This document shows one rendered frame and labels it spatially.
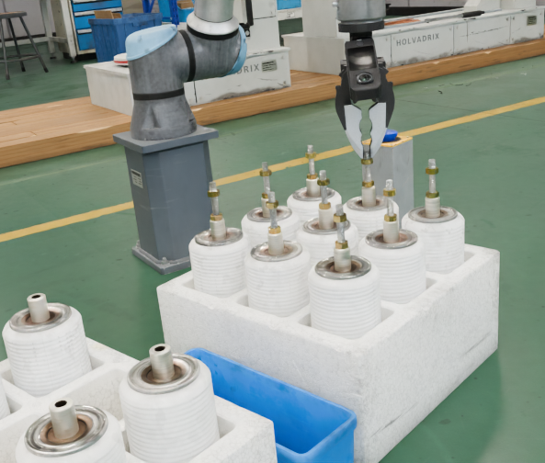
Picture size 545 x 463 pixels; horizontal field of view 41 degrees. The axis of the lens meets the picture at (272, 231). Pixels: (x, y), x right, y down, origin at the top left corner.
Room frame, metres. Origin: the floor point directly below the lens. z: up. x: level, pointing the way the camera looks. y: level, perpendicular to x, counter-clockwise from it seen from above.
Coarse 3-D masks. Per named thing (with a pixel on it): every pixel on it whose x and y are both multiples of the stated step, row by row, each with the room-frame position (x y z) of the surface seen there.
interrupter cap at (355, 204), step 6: (354, 198) 1.16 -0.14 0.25; (360, 198) 1.16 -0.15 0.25; (378, 198) 1.15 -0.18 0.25; (384, 198) 1.15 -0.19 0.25; (348, 204) 1.14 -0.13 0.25; (354, 204) 1.14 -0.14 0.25; (360, 204) 1.14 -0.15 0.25; (378, 204) 1.13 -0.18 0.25; (384, 204) 1.12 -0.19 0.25; (360, 210) 1.11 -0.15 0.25; (366, 210) 1.10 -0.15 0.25; (372, 210) 1.10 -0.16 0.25
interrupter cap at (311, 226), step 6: (306, 222) 1.07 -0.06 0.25; (312, 222) 1.07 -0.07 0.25; (318, 222) 1.07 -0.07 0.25; (348, 222) 1.05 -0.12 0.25; (306, 228) 1.04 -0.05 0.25; (312, 228) 1.04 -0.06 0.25; (318, 228) 1.05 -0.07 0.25; (330, 228) 1.04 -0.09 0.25; (336, 228) 1.03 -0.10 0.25; (348, 228) 1.03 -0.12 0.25; (318, 234) 1.02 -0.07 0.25; (324, 234) 1.01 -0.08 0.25; (330, 234) 1.01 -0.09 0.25
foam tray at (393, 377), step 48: (192, 288) 1.06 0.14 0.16; (432, 288) 0.94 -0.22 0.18; (480, 288) 1.01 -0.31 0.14; (192, 336) 0.99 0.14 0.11; (240, 336) 0.92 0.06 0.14; (288, 336) 0.86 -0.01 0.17; (336, 336) 0.83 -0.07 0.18; (384, 336) 0.82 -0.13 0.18; (432, 336) 0.90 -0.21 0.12; (480, 336) 1.01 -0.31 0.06; (336, 384) 0.80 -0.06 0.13; (384, 384) 0.81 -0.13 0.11; (432, 384) 0.90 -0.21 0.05; (384, 432) 0.81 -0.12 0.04
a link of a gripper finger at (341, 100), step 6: (336, 90) 1.13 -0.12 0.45; (336, 96) 1.13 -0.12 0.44; (342, 96) 1.13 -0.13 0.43; (336, 102) 1.13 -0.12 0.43; (342, 102) 1.13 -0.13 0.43; (348, 102) 1.13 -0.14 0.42; (336, 108) 1.13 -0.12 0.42; (342, 108) 1.13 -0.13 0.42; (342, 114) 1.13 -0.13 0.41; (342, 120) 1.13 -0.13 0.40
